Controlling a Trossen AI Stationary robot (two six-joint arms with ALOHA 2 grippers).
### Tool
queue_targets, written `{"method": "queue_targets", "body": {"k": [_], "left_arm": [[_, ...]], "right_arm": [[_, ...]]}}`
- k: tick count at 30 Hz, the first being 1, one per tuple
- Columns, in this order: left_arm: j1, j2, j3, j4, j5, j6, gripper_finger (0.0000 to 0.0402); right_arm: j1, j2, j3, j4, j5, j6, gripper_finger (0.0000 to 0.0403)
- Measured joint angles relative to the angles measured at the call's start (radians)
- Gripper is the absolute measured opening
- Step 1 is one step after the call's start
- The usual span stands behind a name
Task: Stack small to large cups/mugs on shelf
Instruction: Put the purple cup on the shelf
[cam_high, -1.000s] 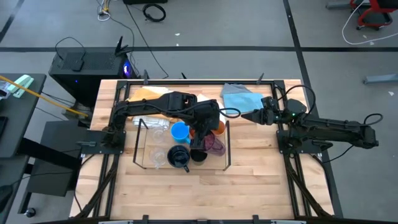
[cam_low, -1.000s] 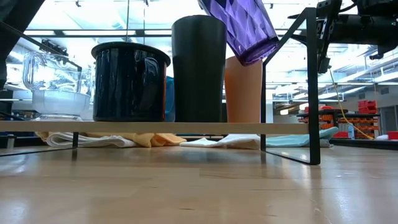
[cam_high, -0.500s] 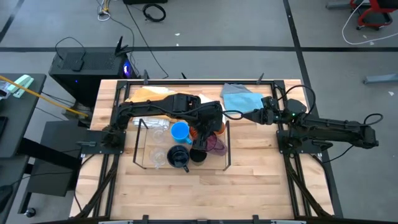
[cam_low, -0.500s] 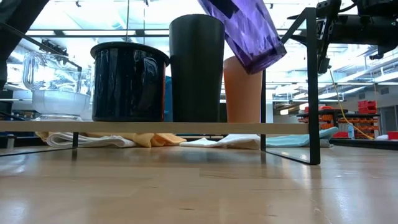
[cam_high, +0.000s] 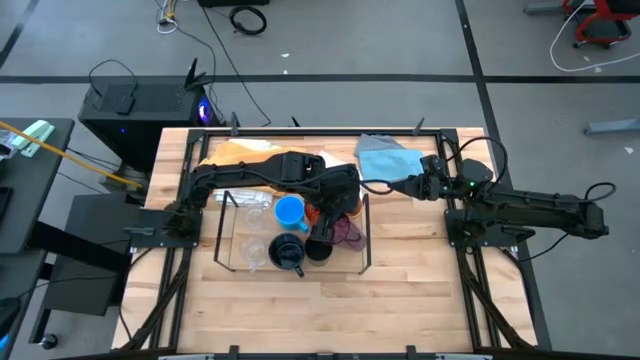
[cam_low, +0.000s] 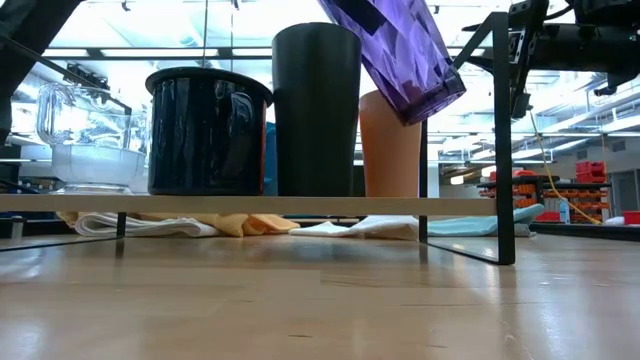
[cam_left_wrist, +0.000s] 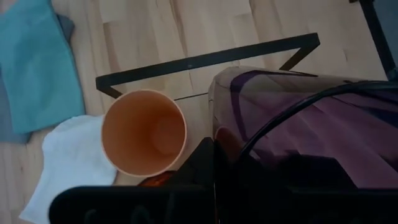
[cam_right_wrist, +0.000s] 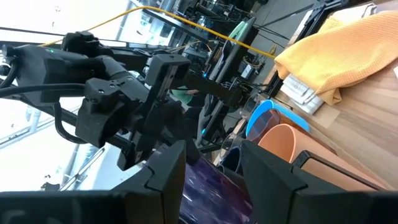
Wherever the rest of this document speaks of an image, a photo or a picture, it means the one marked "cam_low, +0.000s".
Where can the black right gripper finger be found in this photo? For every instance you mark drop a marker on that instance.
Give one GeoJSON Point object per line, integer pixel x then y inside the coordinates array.
{"type": "Point", "coordinates": [365, 15]}

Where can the purple translucent tumbler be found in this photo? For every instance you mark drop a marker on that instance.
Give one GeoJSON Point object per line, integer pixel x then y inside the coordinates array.
{"type": "Point", "coordinates": [410, 70]}

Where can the tall black tumbler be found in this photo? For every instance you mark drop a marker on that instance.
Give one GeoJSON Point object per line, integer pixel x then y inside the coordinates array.
{"type": "Point", "coordinates": [315, 110]}

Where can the peach plastic cup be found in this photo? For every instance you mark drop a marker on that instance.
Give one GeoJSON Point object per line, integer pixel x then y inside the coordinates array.
{"type": "Point", "coordinates": [390, 160]}

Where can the blue plastic mug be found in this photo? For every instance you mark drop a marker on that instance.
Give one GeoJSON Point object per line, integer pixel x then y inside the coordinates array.
{"type": "Point", "coordinates": [271, 165]}

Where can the glossy black mug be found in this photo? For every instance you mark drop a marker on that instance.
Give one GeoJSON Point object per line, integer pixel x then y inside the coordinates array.
{"type": "Point", "coordinates": [205, 135]}

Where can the clear acrylic tray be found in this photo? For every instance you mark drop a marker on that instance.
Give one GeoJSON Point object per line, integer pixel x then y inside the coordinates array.
{"type": "Point", "coordinates": [300, 205]}

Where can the white cloth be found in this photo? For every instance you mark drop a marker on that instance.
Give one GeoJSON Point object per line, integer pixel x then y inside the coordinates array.
{"type": "Point", "coordinates": [370, 227]}

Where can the small clear glass mug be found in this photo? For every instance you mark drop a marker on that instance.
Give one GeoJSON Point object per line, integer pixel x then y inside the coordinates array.
{"type": "Point", "coordinates": [95, 160]}

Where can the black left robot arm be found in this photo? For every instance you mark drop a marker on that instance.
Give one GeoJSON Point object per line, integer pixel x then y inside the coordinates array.
{"type": "Point", "coordinates": [25, 30]}

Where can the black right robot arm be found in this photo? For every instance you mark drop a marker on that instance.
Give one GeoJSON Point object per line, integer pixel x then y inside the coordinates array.
{"type": "Point", "coordinates": [575, 47]}

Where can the light blue cloth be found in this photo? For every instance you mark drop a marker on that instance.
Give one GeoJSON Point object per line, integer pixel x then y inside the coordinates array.
{"type": "Point", "coordinates": [470, 226]}

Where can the yellow cloth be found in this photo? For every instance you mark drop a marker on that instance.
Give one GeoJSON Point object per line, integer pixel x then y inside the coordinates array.
{"type": "Point", "coordinates": [250, 224]}

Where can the rack with red bins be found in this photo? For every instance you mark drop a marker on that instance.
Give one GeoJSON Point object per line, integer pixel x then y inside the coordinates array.
{"type": "Point", "coordinates": [590, 172]}

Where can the blue bottle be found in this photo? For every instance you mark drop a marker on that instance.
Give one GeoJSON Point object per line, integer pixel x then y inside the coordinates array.
{"type": "Point", "coordinates": [565, 212]}

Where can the white striped towel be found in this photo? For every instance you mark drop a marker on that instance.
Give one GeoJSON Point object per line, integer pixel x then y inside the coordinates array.
{"type": "Point", "coordinates": [150, 227]}

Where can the red bin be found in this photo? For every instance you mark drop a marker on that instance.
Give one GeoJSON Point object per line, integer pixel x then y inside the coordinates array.
{"type": "Point", "coordinates": [631, 217]}

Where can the black aluminium table frame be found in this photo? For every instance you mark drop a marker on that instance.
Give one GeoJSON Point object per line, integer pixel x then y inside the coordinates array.
{"type": "Point", "coordinates": [585, 232]}

